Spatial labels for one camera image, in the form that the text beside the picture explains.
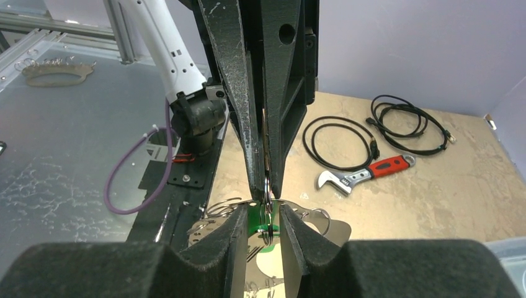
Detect metal key organizer plate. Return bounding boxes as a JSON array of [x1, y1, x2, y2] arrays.
[[188, 197, 352, 297]]

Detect spare key organizer plate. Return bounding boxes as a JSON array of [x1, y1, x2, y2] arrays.
[[14, 56, 97, 88]]

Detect metal split keyring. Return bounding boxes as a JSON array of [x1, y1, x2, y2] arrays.
[[257, 171, 274, 246]]

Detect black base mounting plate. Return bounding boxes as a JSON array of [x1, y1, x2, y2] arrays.
[[126, 123, 228, 251]]

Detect aluminium frame rail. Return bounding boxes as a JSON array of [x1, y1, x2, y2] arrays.
[[1, 1, 152, 64]]

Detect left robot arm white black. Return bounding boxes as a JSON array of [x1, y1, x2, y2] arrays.
[[122, 1, 320, 201]]

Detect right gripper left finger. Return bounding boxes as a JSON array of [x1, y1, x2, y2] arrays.
[[1, 205, 248, 297]]

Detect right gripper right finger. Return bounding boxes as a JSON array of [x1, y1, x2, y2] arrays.
[[279, 204, 523, 298]]

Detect coiled black cable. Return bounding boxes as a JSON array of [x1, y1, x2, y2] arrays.
[[365, 94, 458, 156]]

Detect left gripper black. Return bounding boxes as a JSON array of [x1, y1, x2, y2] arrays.
[[189, 1, 319, 202]]

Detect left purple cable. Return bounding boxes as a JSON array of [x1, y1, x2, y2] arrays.
[[102, 98, 176, 216]]

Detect black usb cable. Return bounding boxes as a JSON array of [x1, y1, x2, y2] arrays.
[[302, 115, 381, 173]]

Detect clear plastic storage box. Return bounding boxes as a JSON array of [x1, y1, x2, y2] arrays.
[[485, 236, 525, 297]]

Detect green capped key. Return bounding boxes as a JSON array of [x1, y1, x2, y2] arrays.
[[247, 201, 280, 246]]

